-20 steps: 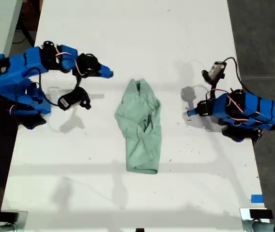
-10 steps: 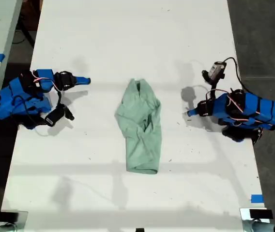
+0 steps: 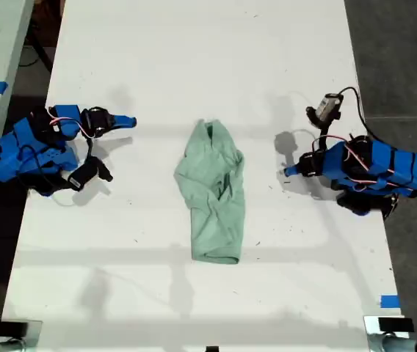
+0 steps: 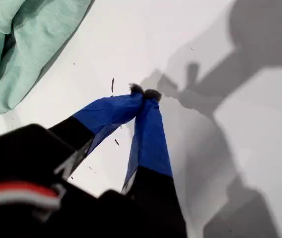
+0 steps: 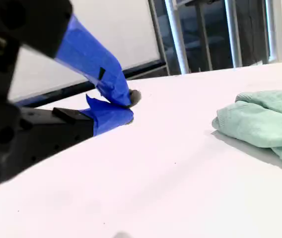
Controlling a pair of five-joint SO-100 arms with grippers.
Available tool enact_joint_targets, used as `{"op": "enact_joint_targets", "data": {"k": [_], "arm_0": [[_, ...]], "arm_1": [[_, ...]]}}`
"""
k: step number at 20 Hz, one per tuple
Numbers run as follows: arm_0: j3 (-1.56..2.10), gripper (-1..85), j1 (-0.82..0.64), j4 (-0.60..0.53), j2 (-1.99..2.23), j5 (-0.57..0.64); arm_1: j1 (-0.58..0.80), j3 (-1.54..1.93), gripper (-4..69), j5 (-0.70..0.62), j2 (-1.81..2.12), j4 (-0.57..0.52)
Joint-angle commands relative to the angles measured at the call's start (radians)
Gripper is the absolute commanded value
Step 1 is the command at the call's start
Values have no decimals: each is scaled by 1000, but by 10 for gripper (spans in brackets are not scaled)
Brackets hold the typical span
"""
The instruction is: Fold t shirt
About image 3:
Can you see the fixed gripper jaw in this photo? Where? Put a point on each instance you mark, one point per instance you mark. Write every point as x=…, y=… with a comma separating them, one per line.
x=120, y=120
x=296, y=168

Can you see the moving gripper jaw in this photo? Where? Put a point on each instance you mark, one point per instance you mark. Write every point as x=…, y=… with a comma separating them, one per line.
x=296, y=174
x=115, y=127

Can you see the pale green T-shirt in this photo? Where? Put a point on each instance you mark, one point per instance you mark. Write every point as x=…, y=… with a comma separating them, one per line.
x=212, y=220

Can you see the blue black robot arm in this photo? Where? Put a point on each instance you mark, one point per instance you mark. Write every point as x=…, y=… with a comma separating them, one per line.
x=28, y=154
x=395, y=165

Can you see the short blue tape strip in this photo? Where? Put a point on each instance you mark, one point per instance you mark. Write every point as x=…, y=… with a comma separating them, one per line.
x=390, y=301

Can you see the small black box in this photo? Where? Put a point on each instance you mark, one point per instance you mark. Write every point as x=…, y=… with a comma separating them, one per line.
x=10, y=327
x=395, y=324

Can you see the black camera stalk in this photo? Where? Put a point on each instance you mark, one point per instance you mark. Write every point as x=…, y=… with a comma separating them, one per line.
x=313, y=115
x=105, y=171

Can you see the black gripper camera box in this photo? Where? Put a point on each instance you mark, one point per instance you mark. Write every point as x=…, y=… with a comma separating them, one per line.
x=329, y=105
x=83, y=174

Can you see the metal corner bracket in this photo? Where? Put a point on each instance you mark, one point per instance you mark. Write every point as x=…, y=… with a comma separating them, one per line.
x=35, y=331
x=370, y=324

